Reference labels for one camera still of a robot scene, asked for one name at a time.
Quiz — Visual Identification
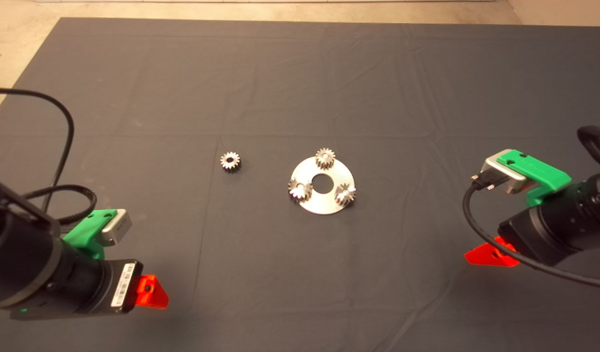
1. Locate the black right camera cable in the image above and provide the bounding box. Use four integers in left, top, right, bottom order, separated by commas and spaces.
464, 174, 600, 290

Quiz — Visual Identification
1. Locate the smaller steel gear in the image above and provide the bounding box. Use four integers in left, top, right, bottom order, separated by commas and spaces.
220, 152, 242, 173
334, 183, 356, 205
315, 148, 336, 170

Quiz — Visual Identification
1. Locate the braided black left cable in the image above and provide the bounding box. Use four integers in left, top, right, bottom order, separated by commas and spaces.
23, 185, 97, 220

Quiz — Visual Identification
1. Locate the silver camera box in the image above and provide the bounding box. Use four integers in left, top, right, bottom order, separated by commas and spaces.
97, 209, 133, 246
481, 156, 530, 195

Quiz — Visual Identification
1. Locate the larger steel gear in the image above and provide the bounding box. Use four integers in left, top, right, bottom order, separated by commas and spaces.
288, 178, 313, 202

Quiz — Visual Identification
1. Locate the braided black right cable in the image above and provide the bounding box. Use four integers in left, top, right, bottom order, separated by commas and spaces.
578, 126, 600, 164

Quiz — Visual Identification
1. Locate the silver right camera box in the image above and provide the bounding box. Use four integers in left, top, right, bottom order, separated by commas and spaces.
481, 156, 530, 195

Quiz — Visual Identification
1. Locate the green left camera mount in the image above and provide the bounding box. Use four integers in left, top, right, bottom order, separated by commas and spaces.
63, 209, 118, 260

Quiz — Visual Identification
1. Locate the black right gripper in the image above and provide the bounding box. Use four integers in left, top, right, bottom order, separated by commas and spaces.
465, 208, 577, 268

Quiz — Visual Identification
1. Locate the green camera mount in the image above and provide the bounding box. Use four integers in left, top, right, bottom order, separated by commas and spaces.
496, 149, 572, 206
63, 209, 118, 260

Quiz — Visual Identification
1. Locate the round metal plate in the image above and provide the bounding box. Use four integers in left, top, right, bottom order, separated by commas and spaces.
288, 155, 356, 216

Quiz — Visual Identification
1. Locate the green right camera mount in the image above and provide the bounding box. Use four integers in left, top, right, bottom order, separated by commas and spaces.
496, 149, 572, 206

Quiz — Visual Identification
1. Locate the dark grey table cloth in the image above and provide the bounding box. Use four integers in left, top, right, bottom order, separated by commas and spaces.
0, 17, 600, 352

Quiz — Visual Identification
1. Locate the silver left camera box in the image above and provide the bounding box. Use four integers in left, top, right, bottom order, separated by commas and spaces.
97, 209, 133, 246

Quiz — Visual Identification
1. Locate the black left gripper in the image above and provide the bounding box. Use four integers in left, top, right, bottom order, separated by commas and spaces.
99, 259, 169, 314

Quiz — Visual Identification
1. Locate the braided black cable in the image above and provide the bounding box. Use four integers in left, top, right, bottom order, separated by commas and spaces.
578, 126, 600, 164
23, 185, 97, 220

